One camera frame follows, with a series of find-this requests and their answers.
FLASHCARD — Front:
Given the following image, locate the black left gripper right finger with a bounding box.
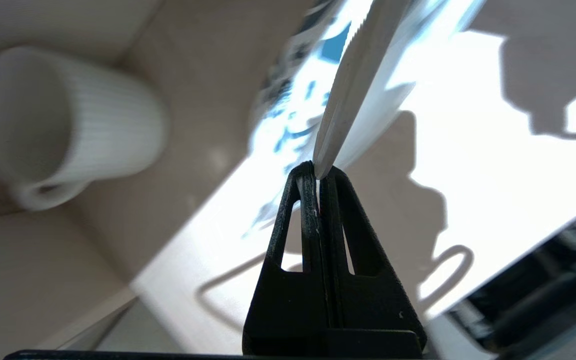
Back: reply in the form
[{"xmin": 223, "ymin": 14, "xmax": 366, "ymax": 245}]
[{"xmin": 319, "ymin": 166, "xmax": 428, "ymax": 353}]

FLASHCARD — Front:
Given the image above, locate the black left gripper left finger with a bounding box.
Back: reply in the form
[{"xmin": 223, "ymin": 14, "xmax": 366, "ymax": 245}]
[{"xmin": 242, "ymin": 161, "xmax": 329, "ymax": 353}]

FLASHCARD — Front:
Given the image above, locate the white floral zip pouch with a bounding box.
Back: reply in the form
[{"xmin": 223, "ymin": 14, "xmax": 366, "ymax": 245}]
[{"xmin": 240, "ymin": 0, "xmax": 486, "ymax": 241}]

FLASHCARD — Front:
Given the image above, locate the white ribbed mug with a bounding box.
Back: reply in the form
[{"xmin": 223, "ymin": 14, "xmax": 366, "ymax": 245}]
[{"xmin": 0, "ymin": 46, "xmax": 170, "ymax": 212}]

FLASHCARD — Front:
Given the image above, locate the beige wooden shelf cabinet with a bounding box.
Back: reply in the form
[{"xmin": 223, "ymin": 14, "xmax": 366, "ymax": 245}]
[{"xmin": 0, "ymin": 0, "xmax": 319, "ymax": 360}]

